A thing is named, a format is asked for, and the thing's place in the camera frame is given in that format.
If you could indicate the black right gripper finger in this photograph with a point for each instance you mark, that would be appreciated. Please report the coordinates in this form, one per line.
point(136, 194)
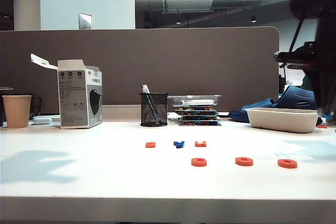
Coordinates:
point(318, 87)
point(330, 93)

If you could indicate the orange magnet piece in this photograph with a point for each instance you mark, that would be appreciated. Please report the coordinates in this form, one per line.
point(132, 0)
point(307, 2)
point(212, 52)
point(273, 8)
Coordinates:
point(322, 126)

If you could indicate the white black pen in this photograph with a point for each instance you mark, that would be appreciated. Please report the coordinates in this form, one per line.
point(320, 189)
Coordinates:
point(145, 88)

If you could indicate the orange letter O magnet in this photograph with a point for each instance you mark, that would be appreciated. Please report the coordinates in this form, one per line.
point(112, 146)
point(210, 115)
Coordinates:
point(244, 161)
point(287, 164)

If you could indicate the orange letter G magnet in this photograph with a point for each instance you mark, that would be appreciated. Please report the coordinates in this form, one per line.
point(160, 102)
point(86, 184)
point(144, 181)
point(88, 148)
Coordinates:
point(199, 162)

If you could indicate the computer monitor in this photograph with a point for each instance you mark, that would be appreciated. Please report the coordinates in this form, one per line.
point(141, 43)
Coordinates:
point(294, 77)

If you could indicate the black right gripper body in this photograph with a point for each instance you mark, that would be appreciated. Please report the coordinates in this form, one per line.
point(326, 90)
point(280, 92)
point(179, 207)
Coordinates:
point(325, 51)

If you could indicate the person in dark green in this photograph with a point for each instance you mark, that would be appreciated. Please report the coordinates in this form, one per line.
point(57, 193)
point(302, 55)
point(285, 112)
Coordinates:
point(307, 83)

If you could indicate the letter magnet set case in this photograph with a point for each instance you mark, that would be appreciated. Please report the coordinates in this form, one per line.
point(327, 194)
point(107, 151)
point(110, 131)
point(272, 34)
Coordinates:
point(195, 108)
point(199, 122)
point(197, 113)
point(199, 117)

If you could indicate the orange letter E magnet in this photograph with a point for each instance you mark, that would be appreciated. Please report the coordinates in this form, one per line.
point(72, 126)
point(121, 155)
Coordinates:
point(200, 144)

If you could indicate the brown desk divider panel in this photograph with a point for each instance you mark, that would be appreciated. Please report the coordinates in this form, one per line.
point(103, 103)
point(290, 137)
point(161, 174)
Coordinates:
point(157, 58)

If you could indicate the white flat box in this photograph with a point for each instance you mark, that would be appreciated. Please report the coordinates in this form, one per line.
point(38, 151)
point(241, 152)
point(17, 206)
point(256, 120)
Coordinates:
point(197, 102)

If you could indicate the beige pulp tray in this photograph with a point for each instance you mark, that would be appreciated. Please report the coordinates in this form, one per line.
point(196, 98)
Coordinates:
point(283, 120)

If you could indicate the black mesh pen holder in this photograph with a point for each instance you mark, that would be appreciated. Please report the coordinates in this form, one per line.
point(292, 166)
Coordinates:
point(154, 111)

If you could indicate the silver wall switch plate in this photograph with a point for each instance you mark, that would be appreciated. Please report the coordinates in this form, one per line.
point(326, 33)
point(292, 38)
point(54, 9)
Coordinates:
point(85, 21)

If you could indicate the white grey face mask box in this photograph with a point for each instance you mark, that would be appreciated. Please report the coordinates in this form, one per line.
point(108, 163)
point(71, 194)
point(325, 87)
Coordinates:
point(73, 98)

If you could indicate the navy blue slipper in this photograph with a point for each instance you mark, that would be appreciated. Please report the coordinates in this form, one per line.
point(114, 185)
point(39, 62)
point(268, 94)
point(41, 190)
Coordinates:
point(240, 115)

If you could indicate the blue letter Y magnet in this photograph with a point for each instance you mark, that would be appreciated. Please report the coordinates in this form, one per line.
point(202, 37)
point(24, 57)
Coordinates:
point(179, 144)

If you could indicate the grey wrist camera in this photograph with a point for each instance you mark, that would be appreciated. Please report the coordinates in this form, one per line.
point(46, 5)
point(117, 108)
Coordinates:
point(295, 66)

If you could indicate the small orange letter magnet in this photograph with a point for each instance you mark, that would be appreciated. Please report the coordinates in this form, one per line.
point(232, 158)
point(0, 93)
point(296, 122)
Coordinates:
point(150, 144)

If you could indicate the brown paper cup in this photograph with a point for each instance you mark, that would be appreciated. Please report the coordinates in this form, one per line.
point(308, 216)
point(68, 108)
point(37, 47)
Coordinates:
point(17, 111)

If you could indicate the small white device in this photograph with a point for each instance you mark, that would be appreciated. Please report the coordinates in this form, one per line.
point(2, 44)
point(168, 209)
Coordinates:
point(42, 120)

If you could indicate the clear plastic case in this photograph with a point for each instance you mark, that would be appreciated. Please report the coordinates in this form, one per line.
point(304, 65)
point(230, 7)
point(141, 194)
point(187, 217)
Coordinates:
point(176, 98)

